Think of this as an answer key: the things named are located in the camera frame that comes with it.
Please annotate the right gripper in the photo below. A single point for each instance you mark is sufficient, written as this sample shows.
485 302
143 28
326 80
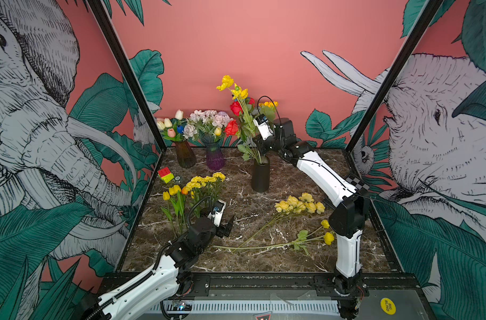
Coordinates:
262 146

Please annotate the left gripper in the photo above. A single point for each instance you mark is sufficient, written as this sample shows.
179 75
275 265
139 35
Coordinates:
224 229

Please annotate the yellow sunflower stem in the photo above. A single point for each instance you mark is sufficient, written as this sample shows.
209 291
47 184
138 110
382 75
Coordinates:
269 109

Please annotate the yellow carnation stem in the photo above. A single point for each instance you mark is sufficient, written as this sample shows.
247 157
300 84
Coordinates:
221 178

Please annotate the yellow carnation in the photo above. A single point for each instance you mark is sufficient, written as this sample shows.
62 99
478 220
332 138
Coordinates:
200 180
210 185
194 192

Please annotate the purple glass vase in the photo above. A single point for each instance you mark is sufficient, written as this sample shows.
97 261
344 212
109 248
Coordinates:
215 159

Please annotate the yellow poppy spray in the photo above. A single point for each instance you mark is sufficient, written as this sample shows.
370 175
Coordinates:
324 234
236 91

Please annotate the yellow rose bunch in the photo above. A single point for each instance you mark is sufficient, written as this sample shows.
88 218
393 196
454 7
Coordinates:
289 208

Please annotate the brown ribbed glass vase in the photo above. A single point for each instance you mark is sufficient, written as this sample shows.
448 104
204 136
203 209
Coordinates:
185 155

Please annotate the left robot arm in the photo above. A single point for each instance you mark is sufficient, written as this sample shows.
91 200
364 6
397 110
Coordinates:
170 274

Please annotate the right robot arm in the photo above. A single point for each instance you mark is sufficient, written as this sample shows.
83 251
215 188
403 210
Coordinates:
351 204

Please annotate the red blue rose bunch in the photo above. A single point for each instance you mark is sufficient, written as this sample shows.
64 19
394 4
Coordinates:
243 127

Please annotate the white purple hydrangea bunch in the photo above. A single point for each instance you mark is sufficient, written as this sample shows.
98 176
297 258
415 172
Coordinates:
208 125

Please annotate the red yellow cube block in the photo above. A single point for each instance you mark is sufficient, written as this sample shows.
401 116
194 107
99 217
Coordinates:
166 175

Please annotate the white tulip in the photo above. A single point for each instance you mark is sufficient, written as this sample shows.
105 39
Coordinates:
179 115

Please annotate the checkerboard calibration plate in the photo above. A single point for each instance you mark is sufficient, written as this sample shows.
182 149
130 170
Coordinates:
357 182

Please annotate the cream tulip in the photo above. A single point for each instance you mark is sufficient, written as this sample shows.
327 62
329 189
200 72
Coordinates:
168 123

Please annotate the yellow round sticker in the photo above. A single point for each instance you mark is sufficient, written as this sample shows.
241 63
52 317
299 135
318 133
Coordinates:
388 306

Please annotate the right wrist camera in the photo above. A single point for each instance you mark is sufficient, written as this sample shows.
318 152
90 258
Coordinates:
264 127

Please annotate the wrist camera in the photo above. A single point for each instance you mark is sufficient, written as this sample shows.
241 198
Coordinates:
264 127
217 212

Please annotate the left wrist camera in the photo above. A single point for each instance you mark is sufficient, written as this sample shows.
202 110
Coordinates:
217 212

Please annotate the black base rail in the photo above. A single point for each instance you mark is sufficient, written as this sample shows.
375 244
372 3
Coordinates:
206 283

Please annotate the white ribbed cable duct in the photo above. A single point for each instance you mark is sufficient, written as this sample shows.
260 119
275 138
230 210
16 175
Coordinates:
252 307

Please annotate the black right frame post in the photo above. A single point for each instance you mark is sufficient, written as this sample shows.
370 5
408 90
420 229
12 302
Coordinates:
423 20

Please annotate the black frame post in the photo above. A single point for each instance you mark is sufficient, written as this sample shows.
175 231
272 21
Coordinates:
423 20
100 13

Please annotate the black left frame post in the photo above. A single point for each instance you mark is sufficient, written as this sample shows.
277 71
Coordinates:
100 13

